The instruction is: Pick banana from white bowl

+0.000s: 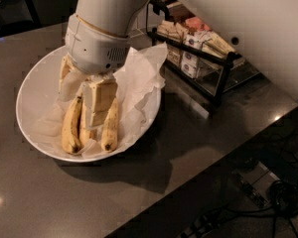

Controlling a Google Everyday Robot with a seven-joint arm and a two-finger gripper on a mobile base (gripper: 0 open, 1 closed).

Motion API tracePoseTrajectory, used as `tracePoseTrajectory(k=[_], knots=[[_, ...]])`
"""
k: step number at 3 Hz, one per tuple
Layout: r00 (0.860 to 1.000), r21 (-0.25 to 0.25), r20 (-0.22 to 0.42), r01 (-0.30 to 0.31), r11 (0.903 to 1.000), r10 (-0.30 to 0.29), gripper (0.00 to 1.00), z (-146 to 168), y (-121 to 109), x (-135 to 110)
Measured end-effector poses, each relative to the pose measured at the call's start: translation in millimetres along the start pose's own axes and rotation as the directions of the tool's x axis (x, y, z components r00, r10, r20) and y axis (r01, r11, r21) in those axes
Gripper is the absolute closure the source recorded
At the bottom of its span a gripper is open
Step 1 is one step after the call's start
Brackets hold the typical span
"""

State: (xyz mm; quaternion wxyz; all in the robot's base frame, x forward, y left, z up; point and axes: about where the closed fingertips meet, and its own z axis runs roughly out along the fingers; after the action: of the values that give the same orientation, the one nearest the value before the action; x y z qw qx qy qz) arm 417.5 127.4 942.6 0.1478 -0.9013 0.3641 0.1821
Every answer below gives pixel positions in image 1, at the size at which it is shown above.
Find pink sweetener packets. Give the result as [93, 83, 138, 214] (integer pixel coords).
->
[185, 17, 211, 31]

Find black wire condiment rack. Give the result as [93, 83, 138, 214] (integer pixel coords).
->
[145, 0, 262, 106]

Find black appliance with blue light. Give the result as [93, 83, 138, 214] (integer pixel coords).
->
[0, 0, 41, 37]

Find yellow banana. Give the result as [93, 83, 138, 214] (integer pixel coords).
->
[62, 96, 82, 155]
[101, 98, 118, 153]
[78, 101, 96, 146]

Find white paper liner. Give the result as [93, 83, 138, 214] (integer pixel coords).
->
[33, 43, 169, 160]

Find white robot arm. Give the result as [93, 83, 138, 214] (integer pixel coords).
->
[66, 0, 298, 103]

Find black coiled cable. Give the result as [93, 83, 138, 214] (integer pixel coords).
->
[267, 179, 298, 218]

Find white creamer cups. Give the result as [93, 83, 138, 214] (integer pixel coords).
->
[181, 35, 207, 78]

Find black power strip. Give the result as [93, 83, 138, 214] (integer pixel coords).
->
[177, 213, 219, 238]

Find white bowl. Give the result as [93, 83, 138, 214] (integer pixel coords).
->
[15, 45, 163, 164]

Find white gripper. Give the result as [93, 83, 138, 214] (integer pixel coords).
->
[59, 14, 130, 129]

